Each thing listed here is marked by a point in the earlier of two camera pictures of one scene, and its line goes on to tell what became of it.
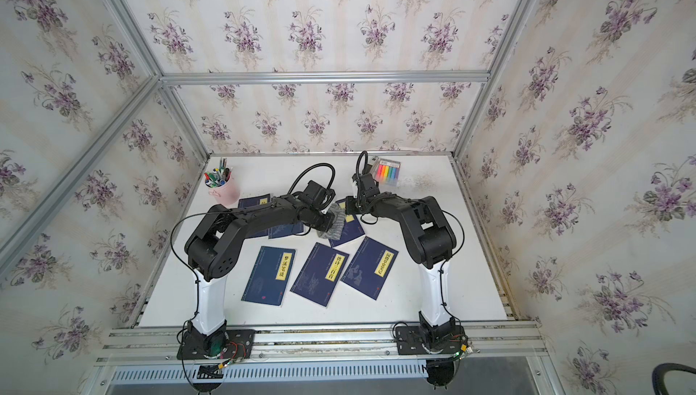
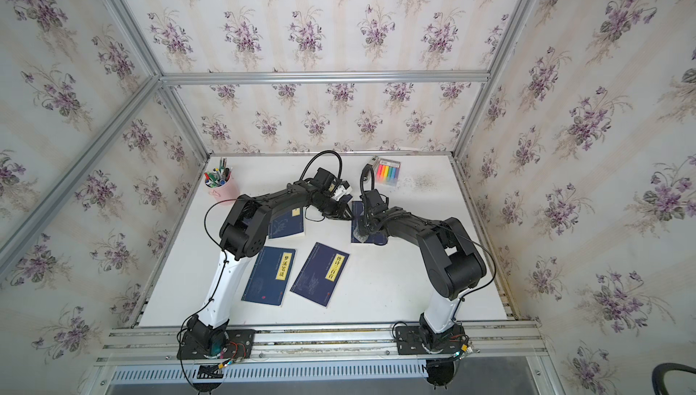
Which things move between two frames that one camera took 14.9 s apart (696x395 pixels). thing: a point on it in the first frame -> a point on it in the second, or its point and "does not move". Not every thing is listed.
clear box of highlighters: [386, 172] does not move
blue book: [321, 274] does not move
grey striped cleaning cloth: [334, 230] -> [361, 237]
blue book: [269, 276] does not move
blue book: [370, 267] -> [378, 237]
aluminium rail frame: [502, 343] does not move
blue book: [287, 229] does not move
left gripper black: [327, 220] -> [339, 209]
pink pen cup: [223, 187] does not move
